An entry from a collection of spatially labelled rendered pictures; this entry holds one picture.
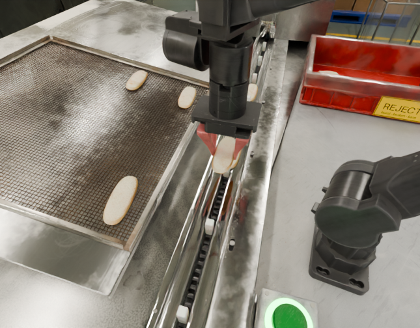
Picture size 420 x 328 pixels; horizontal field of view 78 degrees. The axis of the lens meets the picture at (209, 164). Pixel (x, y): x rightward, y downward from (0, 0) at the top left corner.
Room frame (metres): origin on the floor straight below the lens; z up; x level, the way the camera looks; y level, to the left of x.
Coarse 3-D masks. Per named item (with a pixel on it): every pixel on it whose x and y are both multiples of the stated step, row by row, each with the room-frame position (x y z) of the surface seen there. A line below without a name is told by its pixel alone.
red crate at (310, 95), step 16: (320, 64) 0.95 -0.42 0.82; (384, 80) 0.83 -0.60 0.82; (400, 80) 0.83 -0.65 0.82; (416, 80) 0.83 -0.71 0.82; (304, 96) 0.68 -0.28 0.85; (320, 96) 0.67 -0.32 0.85; (336, 96) 0.66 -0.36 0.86; (368, 96) 0.63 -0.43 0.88; (352, 112) 0.64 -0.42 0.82; (368, 112) 0.62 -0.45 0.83
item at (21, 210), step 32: (0, 64) 0.61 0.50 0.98; (32, 64) 0.64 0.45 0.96; (64, 64) 0.66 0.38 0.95; (96, 64) 0.69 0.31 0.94; (0, 96) 0.49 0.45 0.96; (64, 96) 0.52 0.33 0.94; (128, 96) 0.56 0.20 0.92; (0, 128) 0.40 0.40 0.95; (32, 128) 0.41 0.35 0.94; (96, 128) 0.43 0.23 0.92; (128, 128) 0.44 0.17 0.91; (160, 128) 0.46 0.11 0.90; (192, 128) 0.46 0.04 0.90; (32, 160) 0.33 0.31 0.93; (64, 160) 0.34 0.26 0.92; (96, 160) 0.35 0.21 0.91; (128, 160) 0.35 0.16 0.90; (160, 160) 0.36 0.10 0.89; (64, 192) 0.27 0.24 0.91; (64, 224) 0.21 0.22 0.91
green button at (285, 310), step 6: (282, 306) 0.10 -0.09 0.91; (288, 306) 0.10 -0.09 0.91; (294, 306) 0.10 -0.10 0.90; (276, 312) 0.09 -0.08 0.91; (282, 312) 0.09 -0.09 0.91; (288, 312) 0.09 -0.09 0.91; (294, 312) 0.09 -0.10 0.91; (300, 312) 0.09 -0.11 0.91; (276, 318) 0.09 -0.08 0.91; (282, 318) 0.09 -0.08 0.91; (288, 318) 0.09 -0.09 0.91; (294, 318) 0.09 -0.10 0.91; (300, 318) 0.09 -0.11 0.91; (276, 324) 0.08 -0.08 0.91; (282, 324) 0.08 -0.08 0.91; (288, 324) 0.08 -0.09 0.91; (294, 324) 0.08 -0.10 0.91; (300, 324) 0.08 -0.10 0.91; (306, 324) 0.08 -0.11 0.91
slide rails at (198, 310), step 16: (256, 48) 1.04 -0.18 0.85; (256, 64) 0.89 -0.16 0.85; (256, 96) 0.68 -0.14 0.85; (240, 160) 0.41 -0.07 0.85; (208, 192) 0.32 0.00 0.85; (208, 208) 0.28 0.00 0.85; (224, 208) 0.28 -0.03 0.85; (224, 224) 0.25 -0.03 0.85; (192, 240) 0.22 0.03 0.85; (192, 256) 0.19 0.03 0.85; (208, 256) 0.19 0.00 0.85; (176, 272) 0.16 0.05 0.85; (208, 272) 0.16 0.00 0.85; (176, 288) 0.14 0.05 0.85; (208, 288) 0.14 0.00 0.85; (176, 304) 0.12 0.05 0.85; (160, 320) 0.10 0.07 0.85; (192, 320) 0.10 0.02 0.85
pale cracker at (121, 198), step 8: (128, 176) 0.31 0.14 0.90; (120, 184) 0.29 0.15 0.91; (128, 184) 0.29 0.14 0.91; (136, 184) 0.29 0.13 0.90; (112, 192) 0.27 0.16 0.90; (120, 192) 0.27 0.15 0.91; (128, 192) 0.27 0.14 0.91; (112, 200) 0.25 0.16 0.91; (120, 200) 0.25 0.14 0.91; (128, 200) 0.26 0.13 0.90; (112, 208) 0.24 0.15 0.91; (120, 208) 0.24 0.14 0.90; (128, 208) 0.25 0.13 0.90; (104, 216) 0.23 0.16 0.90; (112, 216) 0.23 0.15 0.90; (120, 216) 0.23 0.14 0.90; (112, 224) 0.22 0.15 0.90
